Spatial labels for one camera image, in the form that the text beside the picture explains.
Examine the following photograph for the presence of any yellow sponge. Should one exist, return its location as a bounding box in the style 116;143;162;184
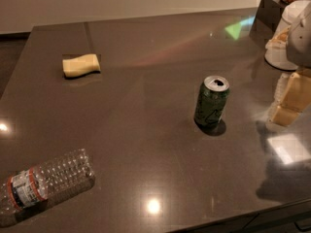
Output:
62;54;101;78

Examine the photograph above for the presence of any black drawer handle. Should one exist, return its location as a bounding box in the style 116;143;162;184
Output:
294;221;311;233

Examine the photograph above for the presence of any dark box on counter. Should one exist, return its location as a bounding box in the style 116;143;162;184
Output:
249;0;286;48

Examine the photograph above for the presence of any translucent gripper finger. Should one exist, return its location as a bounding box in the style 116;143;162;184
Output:
265;73;291;131

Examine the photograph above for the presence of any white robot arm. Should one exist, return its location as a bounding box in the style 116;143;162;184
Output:
264;0;311;132

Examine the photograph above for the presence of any green soda can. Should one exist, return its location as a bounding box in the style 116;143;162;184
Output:
194;76;229;128

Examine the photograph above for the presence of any clear plastic water bottle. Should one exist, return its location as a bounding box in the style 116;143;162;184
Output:
0;149;95;228

